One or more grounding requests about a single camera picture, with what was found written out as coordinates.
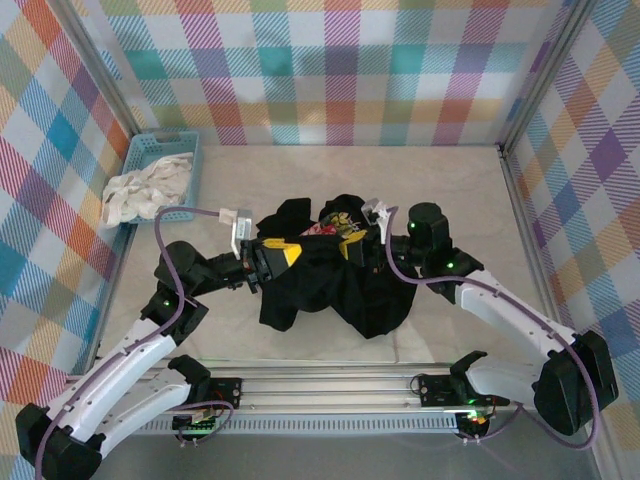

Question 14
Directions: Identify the black t-shirt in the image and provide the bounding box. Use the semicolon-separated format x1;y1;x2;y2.
254;195;417;340

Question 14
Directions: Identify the crumpled white cloth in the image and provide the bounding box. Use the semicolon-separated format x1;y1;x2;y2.
101;151;195;230

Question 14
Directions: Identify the blue plastic basket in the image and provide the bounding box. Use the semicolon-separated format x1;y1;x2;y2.
118;132;205;223

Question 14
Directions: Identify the left controller board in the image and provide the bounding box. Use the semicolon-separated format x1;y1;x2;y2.
172;408;224;441

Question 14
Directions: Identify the controller board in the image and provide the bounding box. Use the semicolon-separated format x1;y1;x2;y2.
172;408;224;441
457;409;494;439

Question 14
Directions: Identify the right controller board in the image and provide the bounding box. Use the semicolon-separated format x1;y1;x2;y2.
457;409;494;439

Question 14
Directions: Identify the aluminium side rail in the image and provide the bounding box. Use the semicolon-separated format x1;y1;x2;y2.
498;143;576;370

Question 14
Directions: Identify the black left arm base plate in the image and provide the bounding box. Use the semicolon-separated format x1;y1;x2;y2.
207;377;245;409

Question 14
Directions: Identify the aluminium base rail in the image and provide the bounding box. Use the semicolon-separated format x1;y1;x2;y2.
67;357;606;415

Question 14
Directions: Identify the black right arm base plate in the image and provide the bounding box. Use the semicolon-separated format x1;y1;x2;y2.
417;372;511;407

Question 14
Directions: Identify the slotted grey cable duct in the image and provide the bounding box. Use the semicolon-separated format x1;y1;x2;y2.
134;412;461;437

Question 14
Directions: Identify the aluminium frame post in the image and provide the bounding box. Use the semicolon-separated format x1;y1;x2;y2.
498;0;604;149
47;0;144;139

